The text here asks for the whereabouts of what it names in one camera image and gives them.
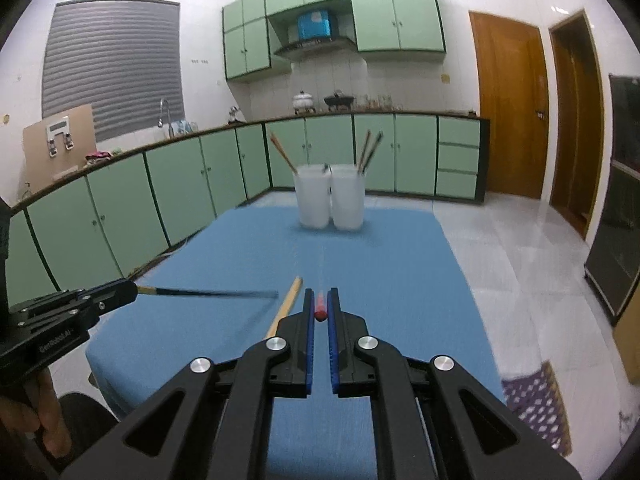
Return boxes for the light wooden chopstick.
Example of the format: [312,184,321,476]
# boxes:
[314,292,328,323]

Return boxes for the black chopstick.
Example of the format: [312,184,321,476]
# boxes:
[137,285,279,299]

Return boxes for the red patterned chopstick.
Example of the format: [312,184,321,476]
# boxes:
[357,129,371,174]

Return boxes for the red-tipped wooden chopstick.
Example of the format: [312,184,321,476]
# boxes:
[268,130,300,175]

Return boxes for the person's left hand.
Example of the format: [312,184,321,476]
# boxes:
[1,368,72,458]

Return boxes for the blue table cloth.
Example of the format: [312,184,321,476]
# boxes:
[84,204,507,480]

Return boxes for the white twin utensil holder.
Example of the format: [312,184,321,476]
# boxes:
[293,164,364,231]

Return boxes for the green lower cabinets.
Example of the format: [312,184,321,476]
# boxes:
[6,112,490,304]

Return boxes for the green cabinets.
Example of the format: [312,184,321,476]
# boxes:
[222,0,447,81]
[6,112,490,304]

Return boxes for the red cloth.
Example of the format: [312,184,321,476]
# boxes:
[86,151,113,165]

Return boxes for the black wok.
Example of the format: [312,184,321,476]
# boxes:
[323,90,355,113]

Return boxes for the white pot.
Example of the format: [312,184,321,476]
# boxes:
[292,91,316,115]

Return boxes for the purple patterned cushion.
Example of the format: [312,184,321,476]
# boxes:
[501,361,573,457]

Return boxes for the chrome faucet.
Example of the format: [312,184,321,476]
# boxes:
[157,98,175,139]

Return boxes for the black range hood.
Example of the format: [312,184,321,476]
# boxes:
[274,36,357,62]

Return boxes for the black glass cabinet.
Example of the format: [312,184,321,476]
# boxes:
[585,75,640,324]

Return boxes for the blue box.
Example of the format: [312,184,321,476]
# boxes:
[297,9,337,40]

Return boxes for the grey window blind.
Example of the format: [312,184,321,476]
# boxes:
[41,0,186,142]

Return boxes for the closed wooden door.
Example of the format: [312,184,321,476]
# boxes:
[470,12,549,200]

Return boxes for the cardboard box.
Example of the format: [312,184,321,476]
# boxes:
[613,288,640,385]

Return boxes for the open wooden doorway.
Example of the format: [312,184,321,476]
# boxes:
[550,11,604,237]

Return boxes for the green upper cabinets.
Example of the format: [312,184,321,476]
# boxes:
[222,0,447,81]

